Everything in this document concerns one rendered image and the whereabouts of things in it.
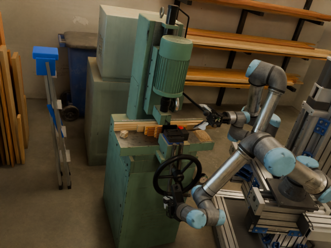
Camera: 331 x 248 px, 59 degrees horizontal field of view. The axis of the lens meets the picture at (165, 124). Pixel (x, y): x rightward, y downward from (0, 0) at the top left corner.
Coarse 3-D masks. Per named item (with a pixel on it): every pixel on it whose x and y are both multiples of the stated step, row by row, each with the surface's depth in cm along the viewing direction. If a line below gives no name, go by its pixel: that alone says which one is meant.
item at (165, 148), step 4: (160, 136) 167; (160, 140) 167; (164, 140) 163; (160, 144) 168; (164, 144) 162; (184, 144) 162; (188, 144) 163; (160, 148) 168; (164, 148) 162; (168, 148) 159; (176, 148) 161; (184, 148) 163; (188, 148) 164; (164, 152) 162; (168, 152) 160; (176, 152) 162; (184, 152) 165; (188, 152) 166; (164, 156) 163; (168, 156) 162
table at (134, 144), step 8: (112, 136) 177; (128, 136) 171; (136, 136) 172; (144, 136) 174; (152, 136) 175; (192, 136) 184; (120, 144) 162; (128, 144) 164; (136, 144) 165; (144, 144) 166; (152, 144) 168; (192, 144) 177; (200, 144) 179; (208, 144) 182; (120, 152) 161; (128, 152) 163; (136, 152) 165; (144, 152) 167; (152, 152) 169; (160, 152) 168; (160, 160) 163; (184, 160) 168
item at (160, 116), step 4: (156, 108) 179; (156, 112) 179; (160, 112) 175; (168, 112) 177; (156, 116) 179; (160, 116) 173; (164, 116) 173; (168, 116) 174; (156, 120) 179; (160, 120) 174; (164, 120) 175; (168, 120) 176; (160, 124) 175; (164, 124) 176
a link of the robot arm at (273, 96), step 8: (272, 72) 165; (280, 72) 164; (272, 80) 165; (280, 80) 164; (272, 88) 166; (280, 88) 164; (272, 96) 167; (280, 96) 168; (264, 104) 170; (272, 104) 167; (264, 112) 169; (272, 112) 169; (256, 120) 173; (264, 120) 170; (256, 128) 172; (264, 128) 171
